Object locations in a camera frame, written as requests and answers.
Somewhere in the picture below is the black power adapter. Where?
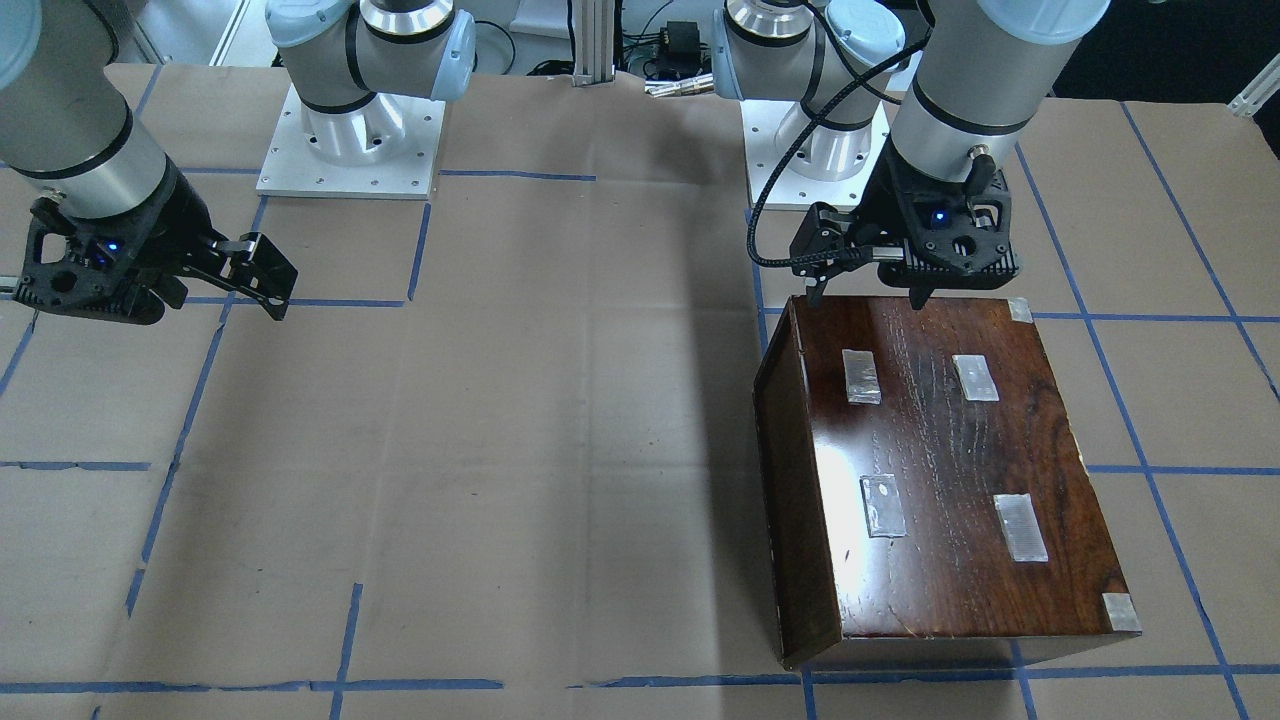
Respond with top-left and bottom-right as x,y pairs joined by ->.
655,20 -> 701,79

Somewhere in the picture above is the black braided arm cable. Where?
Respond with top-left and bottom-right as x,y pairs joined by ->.
746,0 -> 936,268

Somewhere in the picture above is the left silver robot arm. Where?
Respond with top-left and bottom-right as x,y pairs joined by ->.
710,1 -> 1108,309

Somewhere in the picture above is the aluminium frame post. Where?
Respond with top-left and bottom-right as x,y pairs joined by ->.
567,0 -> 621,87

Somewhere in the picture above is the brown paper table cover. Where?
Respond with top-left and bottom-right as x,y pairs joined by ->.
1,64 -> 1277,719

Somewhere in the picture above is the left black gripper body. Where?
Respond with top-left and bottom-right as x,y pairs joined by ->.
790,142 -> 1021,291

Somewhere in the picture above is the dark wooden drawer cabinet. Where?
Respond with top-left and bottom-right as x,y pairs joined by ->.
754,296 -> 1142,670

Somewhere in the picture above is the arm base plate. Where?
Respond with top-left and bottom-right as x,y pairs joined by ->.
256,88 -> 447,200
741,100 -> 890,211

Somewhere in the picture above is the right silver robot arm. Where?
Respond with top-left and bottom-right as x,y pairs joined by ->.
1,1 -> 475,325

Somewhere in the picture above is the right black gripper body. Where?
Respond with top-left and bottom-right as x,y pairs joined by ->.
13,161 -> 233,325

